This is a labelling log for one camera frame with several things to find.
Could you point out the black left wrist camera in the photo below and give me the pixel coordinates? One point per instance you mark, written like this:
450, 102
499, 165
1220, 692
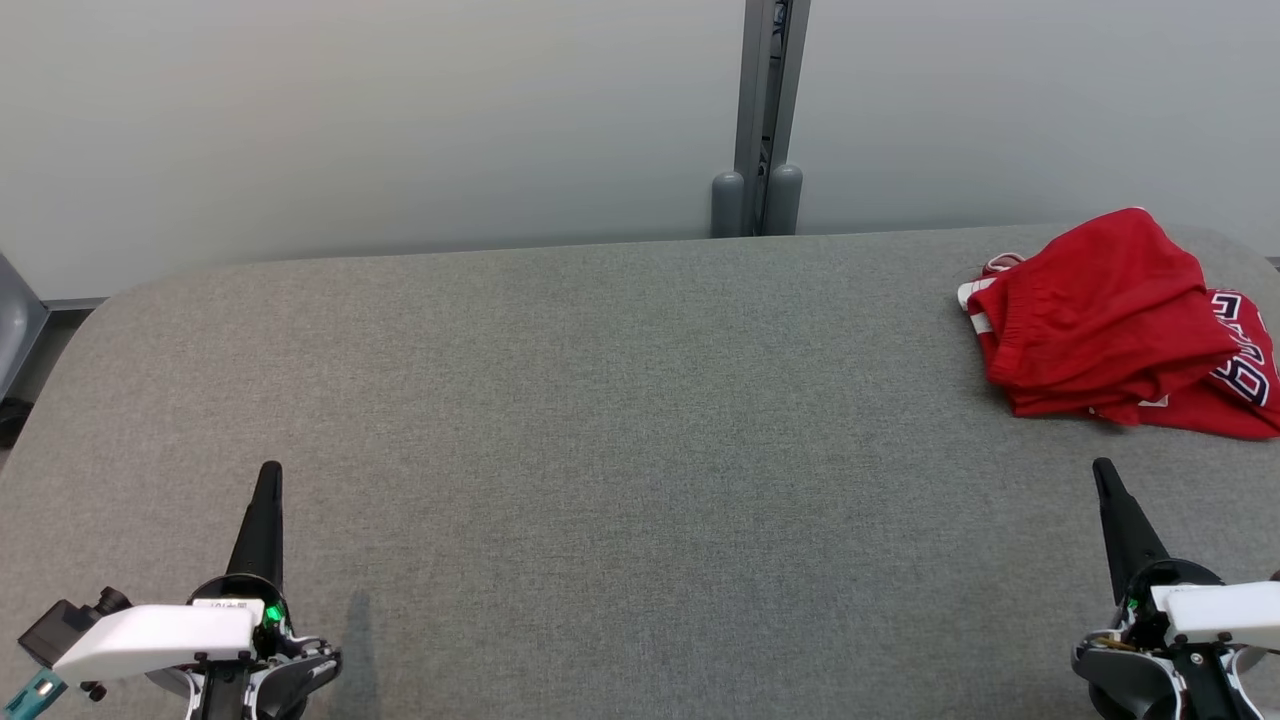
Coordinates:
60, 625

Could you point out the red Bulls shorts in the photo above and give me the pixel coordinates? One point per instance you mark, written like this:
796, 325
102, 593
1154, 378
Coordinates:
1100, 310

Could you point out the teal left camera connector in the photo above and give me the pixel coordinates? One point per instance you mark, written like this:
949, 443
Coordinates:
35, 695

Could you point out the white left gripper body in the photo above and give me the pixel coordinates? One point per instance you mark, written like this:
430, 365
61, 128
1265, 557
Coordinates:
150, 635

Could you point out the red Bulls jersey top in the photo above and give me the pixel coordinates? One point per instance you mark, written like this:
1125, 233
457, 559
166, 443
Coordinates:
1250, 370

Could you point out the black caster wheel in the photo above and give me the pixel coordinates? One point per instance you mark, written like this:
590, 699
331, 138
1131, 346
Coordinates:
12, 420

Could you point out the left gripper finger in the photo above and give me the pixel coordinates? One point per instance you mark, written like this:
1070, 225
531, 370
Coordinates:
262, 530

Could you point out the grey cylindrical post cap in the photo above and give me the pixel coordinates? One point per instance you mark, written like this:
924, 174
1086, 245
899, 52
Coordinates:
728, 205
785, 200

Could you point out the grey partition base rail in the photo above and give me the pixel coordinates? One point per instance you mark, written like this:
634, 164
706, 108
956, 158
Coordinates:
75, 303

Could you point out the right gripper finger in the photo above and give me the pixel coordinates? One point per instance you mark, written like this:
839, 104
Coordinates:
1128, 535

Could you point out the grey partition leg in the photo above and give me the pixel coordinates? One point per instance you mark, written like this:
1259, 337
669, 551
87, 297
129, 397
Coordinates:
15, 325

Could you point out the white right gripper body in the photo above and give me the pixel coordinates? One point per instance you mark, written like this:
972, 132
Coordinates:
1220, 610

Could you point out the grey partition post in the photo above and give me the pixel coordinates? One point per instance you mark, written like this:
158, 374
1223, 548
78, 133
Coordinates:
765, 80

